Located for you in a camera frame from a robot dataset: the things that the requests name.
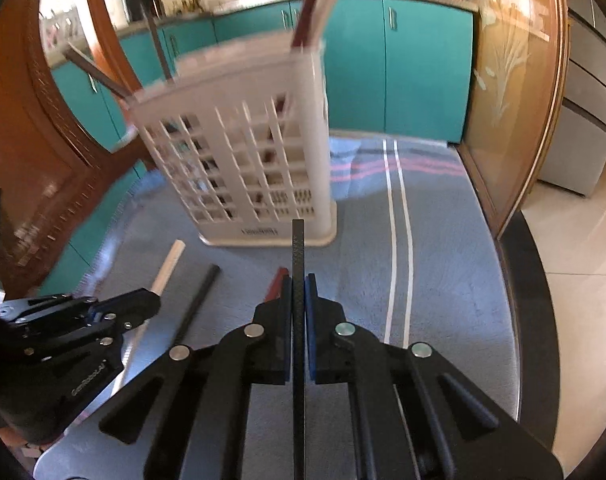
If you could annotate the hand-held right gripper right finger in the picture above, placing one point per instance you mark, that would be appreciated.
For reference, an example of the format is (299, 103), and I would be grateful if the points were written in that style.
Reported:
(310, 330)

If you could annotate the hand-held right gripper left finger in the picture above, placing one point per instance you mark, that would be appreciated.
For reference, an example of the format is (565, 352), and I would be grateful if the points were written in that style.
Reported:
(286, 335)

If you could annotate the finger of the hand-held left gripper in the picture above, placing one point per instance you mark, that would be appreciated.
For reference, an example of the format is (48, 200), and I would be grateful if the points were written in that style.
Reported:
(48, 307)
(133, 305)

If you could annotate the black chopstick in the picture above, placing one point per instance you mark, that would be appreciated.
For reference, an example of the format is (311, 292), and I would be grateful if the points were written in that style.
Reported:
(299, 260)
(203, 292)

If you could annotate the white plastic utensil basket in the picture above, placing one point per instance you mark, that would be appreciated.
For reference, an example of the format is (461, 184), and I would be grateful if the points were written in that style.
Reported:
(317, 160)

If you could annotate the dark brown chopstick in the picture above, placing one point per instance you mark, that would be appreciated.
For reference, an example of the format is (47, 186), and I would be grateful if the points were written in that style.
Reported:
(160, 50)
(95, 72)

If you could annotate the blue striped tablecloth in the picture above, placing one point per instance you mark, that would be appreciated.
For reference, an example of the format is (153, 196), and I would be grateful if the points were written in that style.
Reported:
(433, 285)

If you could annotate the carved wooden chair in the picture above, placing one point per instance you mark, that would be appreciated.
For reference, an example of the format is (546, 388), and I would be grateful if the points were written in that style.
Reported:
(28, 160)

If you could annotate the black kitchen appliance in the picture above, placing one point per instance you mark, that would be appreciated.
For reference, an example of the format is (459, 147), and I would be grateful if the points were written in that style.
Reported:
(140, 5)

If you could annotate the row of small bottles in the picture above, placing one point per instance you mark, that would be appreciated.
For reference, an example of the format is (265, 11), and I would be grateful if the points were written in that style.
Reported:
(188, 4)

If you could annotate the grey drawer unit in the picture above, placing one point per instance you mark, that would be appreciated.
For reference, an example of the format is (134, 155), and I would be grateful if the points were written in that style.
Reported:
(578, 135)

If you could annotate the etched glass door wooden frame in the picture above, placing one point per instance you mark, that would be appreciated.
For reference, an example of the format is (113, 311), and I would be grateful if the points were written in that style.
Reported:
(508, 110)

